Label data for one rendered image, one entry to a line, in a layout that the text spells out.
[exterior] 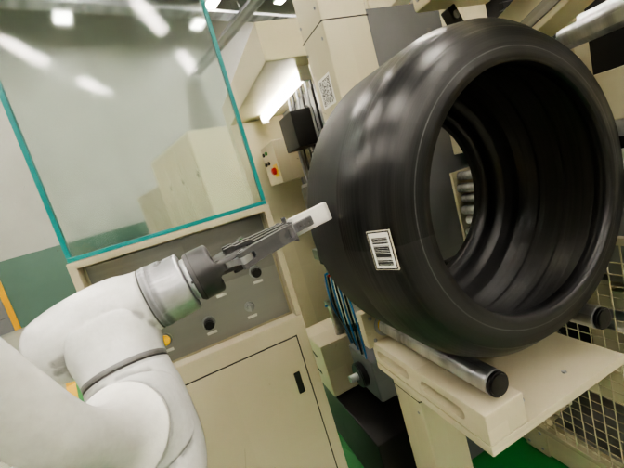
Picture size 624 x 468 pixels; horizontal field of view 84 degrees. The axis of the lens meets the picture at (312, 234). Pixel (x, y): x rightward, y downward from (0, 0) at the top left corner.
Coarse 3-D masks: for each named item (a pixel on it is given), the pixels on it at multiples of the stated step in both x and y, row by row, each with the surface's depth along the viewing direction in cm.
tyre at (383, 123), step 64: (384, 64) 58; (448, 64) 49; (512, 64) 56; (576, 64) 59; (384, 128) 49; (448, 128) 87; (512, 128) 84; (576, 128) 72; (320, 192) 62; (384, 192) 48; (512, 192) 89; (576, 192) 76; (320, 256) 69; (512, 256) 86; (576, 256) 73; (384, 320) 63; (448, 320) 52; (512, 320) 56
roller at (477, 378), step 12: (384, 324) 85; (396, 336) 80; (408, 336) 76; (420, 348) 72; (432, 348) 69; (432, 360) 69; (444, 360) 66; (456, 360) 63; (468, 360) 62; (480, 360) 61; (456, 372) 63; (468, 372) 60; (480, 372) 58; (492, 372) 57; (480, 384) 58; (492, 384) 56; (504, 384) 57
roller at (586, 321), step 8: (584, 312) 67; (592, 312) 66; (600, 312) 65; (608, 312) 66; (576, 320) 69; (584, 320) 67; (592, 320) 66; (600, 320) 65; (608, 320) 66; (600, 328) 66
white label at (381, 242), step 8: (368, 232) 50; (376, 232) 49; (384, 232) 48; (376, 240) 49; (384, 240) 48; (392, 240) 47; (376, 248) 50; (384, 248) 48; (392, 248) 48; (376, 256) 50; (384, 256) 49; (392, 256) 48; (376, 264) 50; (384, 264) 49; (392, 264) 48
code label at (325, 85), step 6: (324, 78) 88; (330, 78) 86; (318, 84) 92; (324, 84) 89; (330, 84) 87; (324, 90) 90; (330, 90) 88; (324, 96) 91; (330, 96) 88; (324, 102) 92; (330, 102) 89; (324, 108) 93
